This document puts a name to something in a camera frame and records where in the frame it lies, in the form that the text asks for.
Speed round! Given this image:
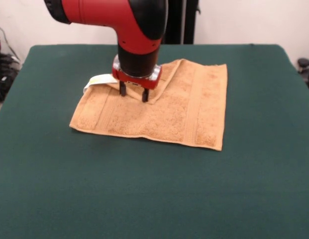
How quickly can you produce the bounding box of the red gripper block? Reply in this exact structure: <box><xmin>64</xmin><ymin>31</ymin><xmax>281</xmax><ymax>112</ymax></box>
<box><xmin>111</xmin><ymin>67</ymin><xmax>162</xmax><ymax>103</ymax></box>

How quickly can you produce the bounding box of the tan terry towel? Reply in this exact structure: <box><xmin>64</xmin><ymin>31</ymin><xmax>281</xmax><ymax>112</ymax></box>
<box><xmin>69</xmin><ymin>58</ymin><xmax>228</xmax><ymax>152</ymax></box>

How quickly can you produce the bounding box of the dark green table cloth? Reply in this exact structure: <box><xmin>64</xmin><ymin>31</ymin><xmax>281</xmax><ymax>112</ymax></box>
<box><xmin>0</xmin><ymin>44</ymin><xmax>309</xmax><ymax>239</ymax></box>

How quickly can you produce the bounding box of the office chair base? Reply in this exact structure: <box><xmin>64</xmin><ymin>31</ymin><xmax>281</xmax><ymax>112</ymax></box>
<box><xmin>0</xmin><ymin>53</ymin><xmax>22</xmax><ymax>103</ymax></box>
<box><xmin>297</xmin><ymin>57</ymin><xmax>309</xmax><ymax>94</ymax></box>

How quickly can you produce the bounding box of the black robot pedestal stand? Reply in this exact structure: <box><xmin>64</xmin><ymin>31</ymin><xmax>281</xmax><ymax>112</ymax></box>
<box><xmin>161</xmin><ymin>0</ymin><xmax>202</xmax><ymax>45</ymax></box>

